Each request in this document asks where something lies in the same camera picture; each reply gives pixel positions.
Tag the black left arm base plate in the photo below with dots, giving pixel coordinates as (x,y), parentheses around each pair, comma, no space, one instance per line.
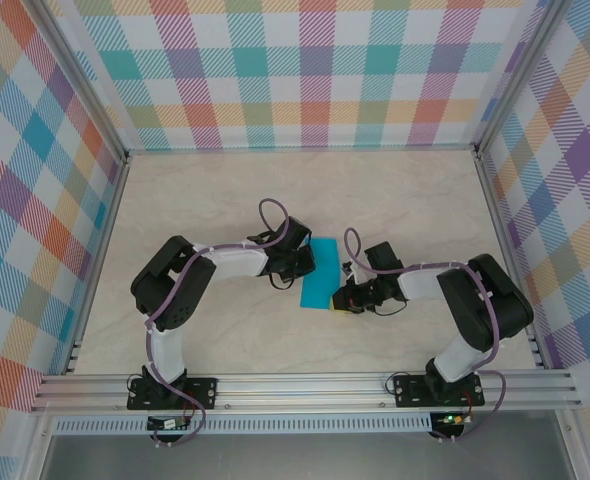
(205,387)

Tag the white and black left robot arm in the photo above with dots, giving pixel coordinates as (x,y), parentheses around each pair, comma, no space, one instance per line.
(235,262)

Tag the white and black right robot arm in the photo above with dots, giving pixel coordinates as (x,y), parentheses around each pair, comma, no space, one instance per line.
(420,285)

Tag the blue cloth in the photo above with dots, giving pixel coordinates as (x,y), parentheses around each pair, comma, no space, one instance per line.
(322,270)

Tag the small circuit board with label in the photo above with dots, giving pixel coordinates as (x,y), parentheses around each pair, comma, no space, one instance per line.
(167,424)

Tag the grey metal shelf panel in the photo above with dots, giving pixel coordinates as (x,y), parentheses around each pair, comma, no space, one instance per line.
(300,460)

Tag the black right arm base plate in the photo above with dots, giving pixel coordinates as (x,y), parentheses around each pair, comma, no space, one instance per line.
(405,387)

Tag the small circuit board green light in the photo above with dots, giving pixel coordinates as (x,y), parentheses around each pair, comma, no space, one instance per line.
(452,419)

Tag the aluminium frame floor rail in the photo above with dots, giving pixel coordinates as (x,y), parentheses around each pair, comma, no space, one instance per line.
(99,260)
(506,260)

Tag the long aluminium mounting rail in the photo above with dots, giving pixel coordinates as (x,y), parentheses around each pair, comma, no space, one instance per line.
(300,392)

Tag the aluminium frame post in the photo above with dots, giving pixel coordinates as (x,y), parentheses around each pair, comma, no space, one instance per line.
(82,85)
(520,75)

